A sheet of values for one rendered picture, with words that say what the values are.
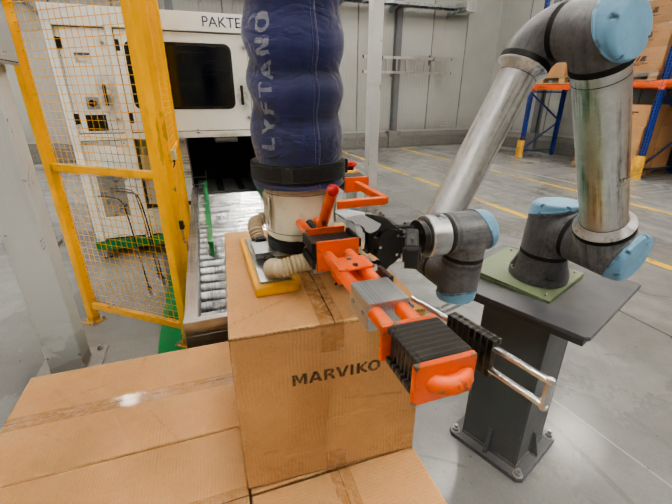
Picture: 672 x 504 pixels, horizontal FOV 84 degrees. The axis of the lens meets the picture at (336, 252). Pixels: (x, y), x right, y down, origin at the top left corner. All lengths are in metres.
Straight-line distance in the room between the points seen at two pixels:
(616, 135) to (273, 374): 0.90
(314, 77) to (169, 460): 0.93
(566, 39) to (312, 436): 0.98
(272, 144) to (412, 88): 10.93
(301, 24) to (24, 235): 1.69
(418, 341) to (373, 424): 0.54
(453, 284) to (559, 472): 1.17
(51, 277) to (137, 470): 1.33
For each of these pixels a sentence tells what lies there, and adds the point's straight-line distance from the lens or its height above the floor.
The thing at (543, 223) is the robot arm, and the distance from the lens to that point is 1.35.
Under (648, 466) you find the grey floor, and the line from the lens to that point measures 2.11.
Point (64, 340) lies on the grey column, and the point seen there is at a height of 0.21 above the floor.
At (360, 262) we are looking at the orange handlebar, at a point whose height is 1.09.
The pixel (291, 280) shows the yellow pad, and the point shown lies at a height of 0.97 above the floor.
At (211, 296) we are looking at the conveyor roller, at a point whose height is 0.54.
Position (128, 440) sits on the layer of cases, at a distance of 1.19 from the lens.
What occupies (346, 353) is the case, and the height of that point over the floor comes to 0.87.
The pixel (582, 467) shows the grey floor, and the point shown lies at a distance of 1.96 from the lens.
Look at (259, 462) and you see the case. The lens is 0.94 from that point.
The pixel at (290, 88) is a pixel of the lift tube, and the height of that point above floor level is 1.36.
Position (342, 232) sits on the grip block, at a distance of 0.76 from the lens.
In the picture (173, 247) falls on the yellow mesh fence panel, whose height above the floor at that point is 0.62.
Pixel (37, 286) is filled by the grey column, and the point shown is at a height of 0.52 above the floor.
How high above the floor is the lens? 1.35
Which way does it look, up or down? 22 degrees down
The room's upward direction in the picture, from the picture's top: straight up
